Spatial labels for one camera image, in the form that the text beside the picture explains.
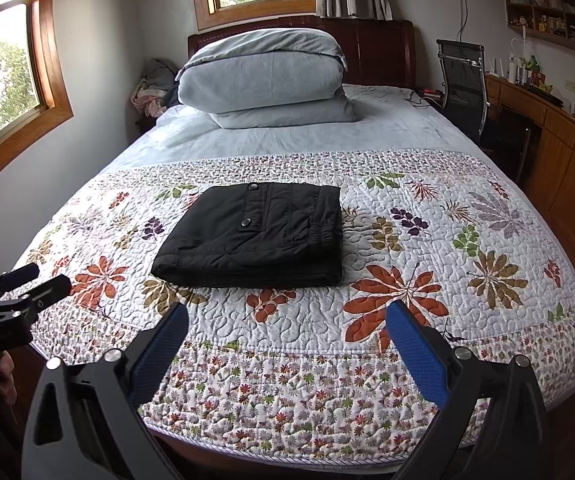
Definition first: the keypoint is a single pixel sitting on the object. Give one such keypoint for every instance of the white box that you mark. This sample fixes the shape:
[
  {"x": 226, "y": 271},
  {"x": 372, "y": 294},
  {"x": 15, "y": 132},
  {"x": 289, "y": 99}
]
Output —
[{"x": 574, "y": 100}]

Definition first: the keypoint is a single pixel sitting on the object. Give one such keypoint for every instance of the light blue folded duvet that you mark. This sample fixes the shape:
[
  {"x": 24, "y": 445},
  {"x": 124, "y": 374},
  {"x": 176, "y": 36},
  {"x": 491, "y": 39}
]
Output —
[{"x": 262, "y": 80}]

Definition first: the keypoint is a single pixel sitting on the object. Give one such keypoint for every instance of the black pants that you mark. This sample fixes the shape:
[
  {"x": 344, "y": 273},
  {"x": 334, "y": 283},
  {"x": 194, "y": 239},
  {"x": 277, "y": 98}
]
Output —
[{"x": 247, "y": 240}]

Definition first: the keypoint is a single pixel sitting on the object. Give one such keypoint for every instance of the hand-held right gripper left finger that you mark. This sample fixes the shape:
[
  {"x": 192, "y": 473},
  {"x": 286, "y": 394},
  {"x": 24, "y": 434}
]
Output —
[{"x": 162, "y": 345}]

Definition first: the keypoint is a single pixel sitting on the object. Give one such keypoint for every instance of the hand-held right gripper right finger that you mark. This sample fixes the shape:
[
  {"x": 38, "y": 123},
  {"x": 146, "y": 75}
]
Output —
[{"x": 415, "y": 350}]

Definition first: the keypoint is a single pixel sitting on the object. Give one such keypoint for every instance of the dark wooden headboard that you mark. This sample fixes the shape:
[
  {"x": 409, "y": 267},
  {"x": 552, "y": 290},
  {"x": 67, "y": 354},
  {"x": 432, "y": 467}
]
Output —
[{"x": 377, "y": 55}]

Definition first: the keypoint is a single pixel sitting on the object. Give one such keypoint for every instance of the floral quilt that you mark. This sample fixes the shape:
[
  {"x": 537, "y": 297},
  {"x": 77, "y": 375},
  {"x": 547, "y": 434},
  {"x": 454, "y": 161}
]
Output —
[{"x": 287, "y": 320}]

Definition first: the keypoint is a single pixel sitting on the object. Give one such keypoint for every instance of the light blue bed sheet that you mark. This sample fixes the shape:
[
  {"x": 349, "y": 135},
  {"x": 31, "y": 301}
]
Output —
[{"x": 277, "y": 140}]

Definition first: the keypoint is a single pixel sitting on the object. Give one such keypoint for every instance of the small red object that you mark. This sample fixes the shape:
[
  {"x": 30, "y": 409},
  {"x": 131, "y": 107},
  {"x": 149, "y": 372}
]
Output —
[{"x": 430, "y": 93}]

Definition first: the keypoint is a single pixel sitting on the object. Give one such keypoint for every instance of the wooden desk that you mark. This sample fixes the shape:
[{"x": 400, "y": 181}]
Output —
[{"x": 557, "y": 130}]

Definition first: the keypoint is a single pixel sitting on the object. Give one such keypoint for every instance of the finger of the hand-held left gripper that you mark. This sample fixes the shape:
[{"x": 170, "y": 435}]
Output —
[
  {"x": 42, "y": 297},
  {"x": 7, "y": 282}
]

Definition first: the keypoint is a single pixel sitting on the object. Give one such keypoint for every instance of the pile of clothes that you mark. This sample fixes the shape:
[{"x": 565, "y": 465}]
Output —
[{"x": 152, "y": 85}]

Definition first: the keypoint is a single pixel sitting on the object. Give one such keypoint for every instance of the black mesh office chair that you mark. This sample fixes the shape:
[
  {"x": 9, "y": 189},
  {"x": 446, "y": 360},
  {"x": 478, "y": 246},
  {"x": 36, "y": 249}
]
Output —
[{"x": 460, "y": 80}]

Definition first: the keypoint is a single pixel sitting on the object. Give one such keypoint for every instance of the person's left hand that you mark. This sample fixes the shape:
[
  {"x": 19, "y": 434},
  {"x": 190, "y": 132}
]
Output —
[{"x": 7, "y": 377}]

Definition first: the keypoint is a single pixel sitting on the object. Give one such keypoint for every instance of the wooden wall shelf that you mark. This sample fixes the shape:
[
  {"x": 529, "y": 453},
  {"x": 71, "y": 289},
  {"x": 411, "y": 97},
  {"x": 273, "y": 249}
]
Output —
[{"x": 517, "y": 12}]

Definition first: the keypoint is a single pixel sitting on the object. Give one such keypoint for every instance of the white router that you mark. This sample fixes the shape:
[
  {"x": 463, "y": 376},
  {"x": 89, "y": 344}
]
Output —
[{"x": 497, "y": 74}]

